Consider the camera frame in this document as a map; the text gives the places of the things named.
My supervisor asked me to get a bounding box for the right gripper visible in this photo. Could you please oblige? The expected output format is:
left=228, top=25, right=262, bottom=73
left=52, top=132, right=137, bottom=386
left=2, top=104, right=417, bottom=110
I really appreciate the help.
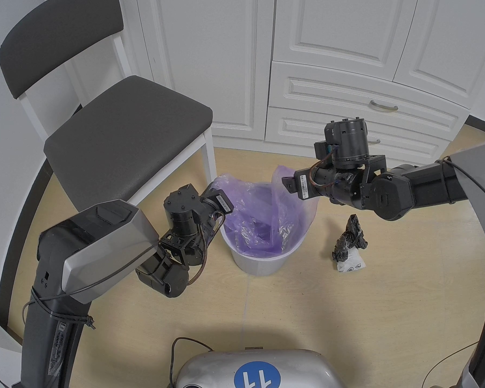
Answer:
left=293, top=166, right=342, bottom=201

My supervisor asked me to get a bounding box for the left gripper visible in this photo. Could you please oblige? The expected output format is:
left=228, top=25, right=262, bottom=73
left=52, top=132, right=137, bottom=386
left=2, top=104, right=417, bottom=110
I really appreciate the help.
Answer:
left=201, top=189, right=234, bottom=218

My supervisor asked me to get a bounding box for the purple plastic bag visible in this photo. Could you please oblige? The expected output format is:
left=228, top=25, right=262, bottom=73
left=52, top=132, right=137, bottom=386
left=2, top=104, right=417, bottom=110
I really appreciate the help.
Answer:
left=204, top=164, right=321, bottom=258

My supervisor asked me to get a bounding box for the black plastic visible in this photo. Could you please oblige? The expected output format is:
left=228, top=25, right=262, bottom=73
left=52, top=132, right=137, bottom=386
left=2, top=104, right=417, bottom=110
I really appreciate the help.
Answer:
left=332, top=215, right=369, bottom=262

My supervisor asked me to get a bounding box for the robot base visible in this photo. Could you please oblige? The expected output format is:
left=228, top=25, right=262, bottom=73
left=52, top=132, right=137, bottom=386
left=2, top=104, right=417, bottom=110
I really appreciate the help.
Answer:
left=174, top=348, right=344, bottom=388

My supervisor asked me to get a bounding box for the white trash bin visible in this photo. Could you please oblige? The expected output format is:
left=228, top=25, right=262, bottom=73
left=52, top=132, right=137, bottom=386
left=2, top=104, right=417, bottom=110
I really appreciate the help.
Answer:
left=219, top=200, right=310, bottom=277

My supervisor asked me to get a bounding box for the crumpled white printed paper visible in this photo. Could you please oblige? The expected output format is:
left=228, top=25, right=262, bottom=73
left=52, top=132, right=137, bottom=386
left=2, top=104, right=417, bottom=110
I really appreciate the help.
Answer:
left=335, top=249, right=366, bottom=275

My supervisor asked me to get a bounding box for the white chair with grey cushions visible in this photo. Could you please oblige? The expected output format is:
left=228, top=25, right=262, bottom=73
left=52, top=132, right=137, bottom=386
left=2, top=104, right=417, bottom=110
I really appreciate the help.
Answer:
left=0, top=0, right=219, bottom=214

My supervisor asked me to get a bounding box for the white wardrobe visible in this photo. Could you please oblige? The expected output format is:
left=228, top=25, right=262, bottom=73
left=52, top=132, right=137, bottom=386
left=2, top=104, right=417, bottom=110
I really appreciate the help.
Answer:
left=40, top=0, right=485, bottom=175

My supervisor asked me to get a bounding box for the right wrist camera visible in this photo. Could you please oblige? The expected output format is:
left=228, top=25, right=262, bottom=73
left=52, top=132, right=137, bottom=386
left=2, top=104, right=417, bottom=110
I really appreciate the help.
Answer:
left=313, top=139, right=338, bottom=161

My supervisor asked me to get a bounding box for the black cable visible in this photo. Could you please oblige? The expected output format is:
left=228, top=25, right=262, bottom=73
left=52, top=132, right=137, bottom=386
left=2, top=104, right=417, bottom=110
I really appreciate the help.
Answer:
left=169, top=337, right=215, bottom=388
left=424, top=343, right=482, bottom=388

